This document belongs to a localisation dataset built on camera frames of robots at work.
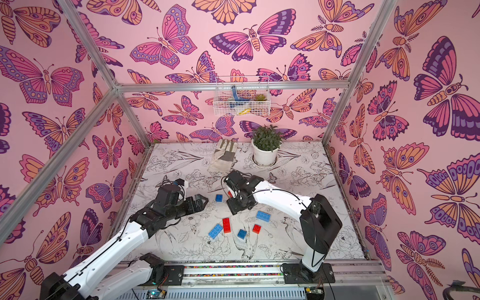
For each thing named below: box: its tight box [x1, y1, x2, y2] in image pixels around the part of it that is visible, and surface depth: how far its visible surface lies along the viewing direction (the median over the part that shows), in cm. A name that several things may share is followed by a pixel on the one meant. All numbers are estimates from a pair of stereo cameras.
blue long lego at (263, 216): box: [255, 210, 272, 222], surface depth 91 cm
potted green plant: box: [251, 124, 284, 167], surface depth 102 cm
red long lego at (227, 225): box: [222, 217, 232, 234], surface depth 87 cm
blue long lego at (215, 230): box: [208, 223, 224, 240], surface depth 86 cm
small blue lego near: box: [237, 228, 247, 240], surface depth 85 cm
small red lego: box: [252, 223, 262, 235], surface depth 86 cm
